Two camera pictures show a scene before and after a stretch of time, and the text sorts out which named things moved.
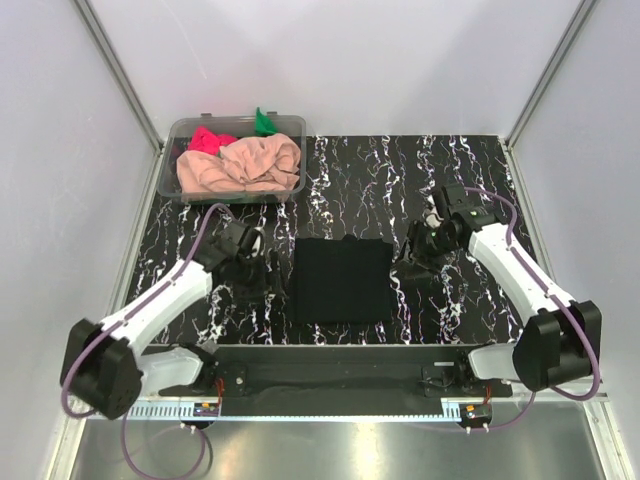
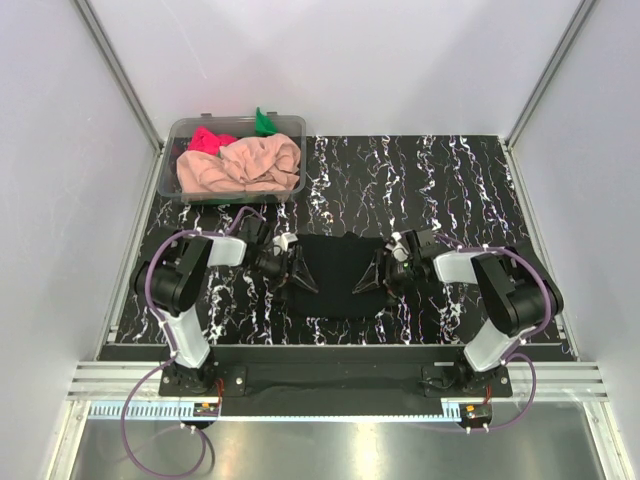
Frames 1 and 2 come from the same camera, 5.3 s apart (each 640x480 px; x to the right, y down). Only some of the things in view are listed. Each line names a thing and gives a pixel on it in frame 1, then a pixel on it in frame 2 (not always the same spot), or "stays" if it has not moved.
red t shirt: x=204 y=140 stays
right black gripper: x=424 y=265 -> x=371 y=280
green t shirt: x=263 y=125 stays
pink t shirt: x=263 y=162 stays
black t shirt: x=343 y=280 stays
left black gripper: x=267 y=283 -> x=295 y=273
